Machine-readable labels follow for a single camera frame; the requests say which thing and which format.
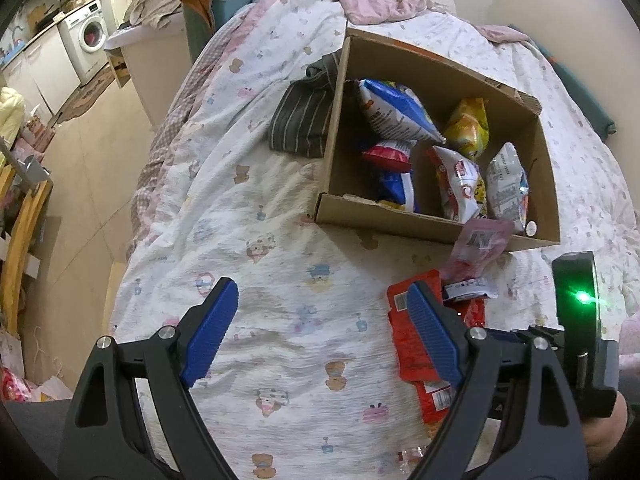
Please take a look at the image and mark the wooden drying rack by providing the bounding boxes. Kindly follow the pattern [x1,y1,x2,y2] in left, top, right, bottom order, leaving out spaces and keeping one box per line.
[1,140,53,337]

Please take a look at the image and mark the pink snack packet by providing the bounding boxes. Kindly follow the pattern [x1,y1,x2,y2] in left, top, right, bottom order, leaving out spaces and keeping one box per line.
[439,218,514,283]

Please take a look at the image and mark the pink blanket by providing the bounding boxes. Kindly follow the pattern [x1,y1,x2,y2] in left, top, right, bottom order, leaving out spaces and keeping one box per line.
[269,0,532,46]

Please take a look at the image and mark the yellow snack bag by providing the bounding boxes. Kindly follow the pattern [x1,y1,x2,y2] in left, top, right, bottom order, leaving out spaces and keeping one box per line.
[444,98,489,160]

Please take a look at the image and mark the white patterned bed quilt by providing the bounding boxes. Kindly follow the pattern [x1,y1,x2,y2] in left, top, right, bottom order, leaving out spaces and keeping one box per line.
[112,0,639,479]

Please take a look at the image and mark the blue chip bag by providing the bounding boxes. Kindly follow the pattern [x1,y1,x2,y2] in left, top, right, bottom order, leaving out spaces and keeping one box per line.
[357,79,446,144]

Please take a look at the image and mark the red white snack packet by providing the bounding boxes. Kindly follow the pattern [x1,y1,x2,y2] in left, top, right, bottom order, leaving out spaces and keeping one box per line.
[361,140,416,174]

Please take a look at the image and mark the yellow cloth on rack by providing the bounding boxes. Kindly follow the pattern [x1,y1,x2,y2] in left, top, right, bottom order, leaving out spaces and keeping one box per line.
[0,87,25,148]

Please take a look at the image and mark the light blue pink snack bag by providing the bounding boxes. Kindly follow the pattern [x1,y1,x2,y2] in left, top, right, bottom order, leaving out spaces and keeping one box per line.
[485,142,529,234]

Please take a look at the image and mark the white washing machine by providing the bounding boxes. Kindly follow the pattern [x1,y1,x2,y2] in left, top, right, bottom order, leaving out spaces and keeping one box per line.
[58,0,108,86]

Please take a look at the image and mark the dark striped cloth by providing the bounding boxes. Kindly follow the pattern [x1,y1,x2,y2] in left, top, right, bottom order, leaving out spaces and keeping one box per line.
[268,50,342,158]

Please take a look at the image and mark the white kitchen cabinets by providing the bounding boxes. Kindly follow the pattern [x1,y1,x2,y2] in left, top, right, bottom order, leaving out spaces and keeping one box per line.
[2,25,80,122]

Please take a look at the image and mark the large red snack bag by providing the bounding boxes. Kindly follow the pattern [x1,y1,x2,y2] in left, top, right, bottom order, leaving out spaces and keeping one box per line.
[386,270,454,437]

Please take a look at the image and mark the brown cardboard box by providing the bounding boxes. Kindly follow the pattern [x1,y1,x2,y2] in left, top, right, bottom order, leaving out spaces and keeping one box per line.
[313,27,562,254]

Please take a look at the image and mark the white Povers snack bag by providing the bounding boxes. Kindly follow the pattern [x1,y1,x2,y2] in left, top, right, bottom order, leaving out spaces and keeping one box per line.
[427,145,488,223]

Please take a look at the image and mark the small white blue packet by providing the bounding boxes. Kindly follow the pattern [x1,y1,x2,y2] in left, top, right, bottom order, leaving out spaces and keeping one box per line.
[442,276,498,302]

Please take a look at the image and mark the person's right hand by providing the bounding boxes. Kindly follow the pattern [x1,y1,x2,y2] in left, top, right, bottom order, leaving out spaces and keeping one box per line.
[582,392,628,466]

